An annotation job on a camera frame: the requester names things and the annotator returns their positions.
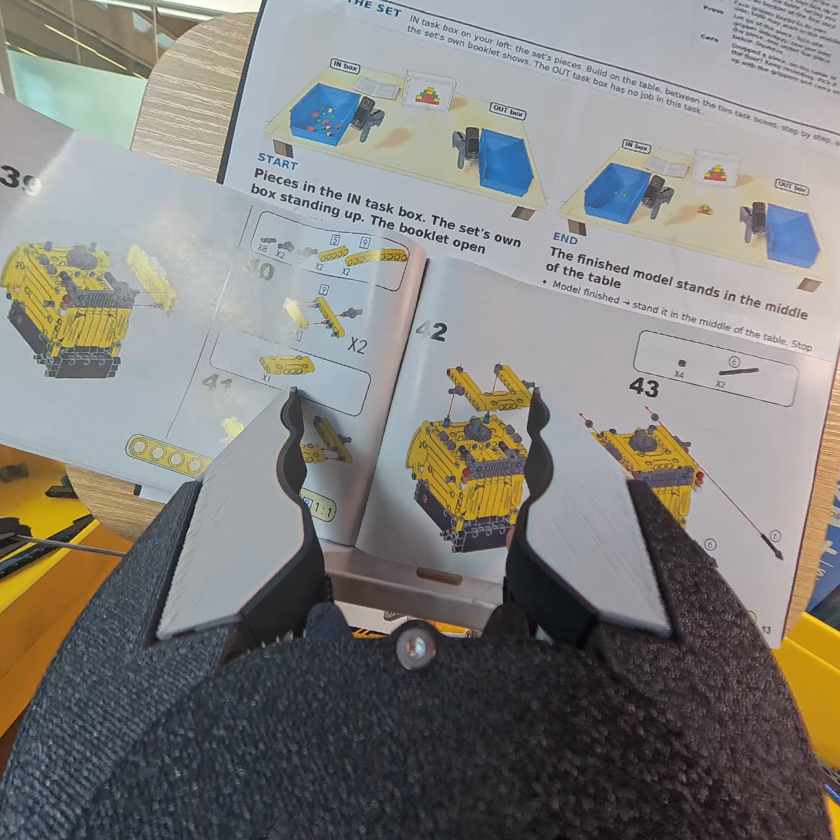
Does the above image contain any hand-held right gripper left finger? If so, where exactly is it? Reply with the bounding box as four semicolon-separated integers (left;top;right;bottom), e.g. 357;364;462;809
155;387;330;649

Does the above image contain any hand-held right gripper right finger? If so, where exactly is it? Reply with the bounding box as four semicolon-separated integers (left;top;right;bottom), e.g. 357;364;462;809
504;387;675;649

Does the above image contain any instruction booklet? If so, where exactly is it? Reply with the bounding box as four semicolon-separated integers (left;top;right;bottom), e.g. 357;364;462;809
0;95;840;651

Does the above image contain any black lego axle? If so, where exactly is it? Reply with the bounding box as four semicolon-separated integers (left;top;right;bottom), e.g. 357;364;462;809
0;514;101;580

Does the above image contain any white book stand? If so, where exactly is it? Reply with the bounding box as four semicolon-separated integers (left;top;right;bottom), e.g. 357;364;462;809
322;545;508;632

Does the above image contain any yellow storage bin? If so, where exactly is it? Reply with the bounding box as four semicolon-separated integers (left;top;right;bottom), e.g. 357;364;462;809
0;446;166;736
784;610;840;718

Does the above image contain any blue kit box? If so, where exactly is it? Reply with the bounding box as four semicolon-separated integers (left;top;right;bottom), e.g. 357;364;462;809
807;479;840;618

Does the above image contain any printed task sheet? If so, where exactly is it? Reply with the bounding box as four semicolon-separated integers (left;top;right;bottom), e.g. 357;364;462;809
217;0;840;358

